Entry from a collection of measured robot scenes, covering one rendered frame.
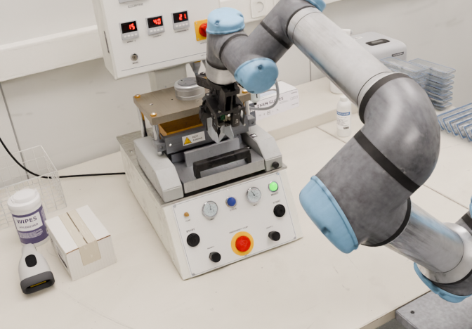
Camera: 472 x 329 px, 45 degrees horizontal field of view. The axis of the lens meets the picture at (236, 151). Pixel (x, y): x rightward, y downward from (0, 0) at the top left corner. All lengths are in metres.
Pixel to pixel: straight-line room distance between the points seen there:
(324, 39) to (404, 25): 1.78
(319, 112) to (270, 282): 0.90
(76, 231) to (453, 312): 0.92
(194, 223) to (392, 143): 0.74
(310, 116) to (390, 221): 1.29
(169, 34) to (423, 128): 0.95
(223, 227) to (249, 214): 0.08
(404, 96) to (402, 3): 1.89
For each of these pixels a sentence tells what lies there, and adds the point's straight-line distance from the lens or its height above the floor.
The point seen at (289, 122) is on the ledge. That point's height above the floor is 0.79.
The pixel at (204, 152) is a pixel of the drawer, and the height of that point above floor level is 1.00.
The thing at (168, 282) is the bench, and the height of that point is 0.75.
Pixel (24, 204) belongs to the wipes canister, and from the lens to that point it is 1.62.
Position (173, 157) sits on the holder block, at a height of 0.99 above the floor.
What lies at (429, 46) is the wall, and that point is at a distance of 2.89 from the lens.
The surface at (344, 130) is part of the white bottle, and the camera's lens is 2.02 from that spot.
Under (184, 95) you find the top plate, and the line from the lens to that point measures 1.47.
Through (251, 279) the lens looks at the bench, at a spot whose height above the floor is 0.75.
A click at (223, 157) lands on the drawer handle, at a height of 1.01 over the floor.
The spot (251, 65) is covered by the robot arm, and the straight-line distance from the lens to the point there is 1.06.
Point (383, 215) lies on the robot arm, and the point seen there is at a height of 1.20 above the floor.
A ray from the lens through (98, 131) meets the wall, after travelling 2.07.
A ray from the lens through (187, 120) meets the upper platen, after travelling 1.49.
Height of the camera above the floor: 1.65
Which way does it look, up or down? 27 degrees down
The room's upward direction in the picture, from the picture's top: 6 degrees counter-clockwise
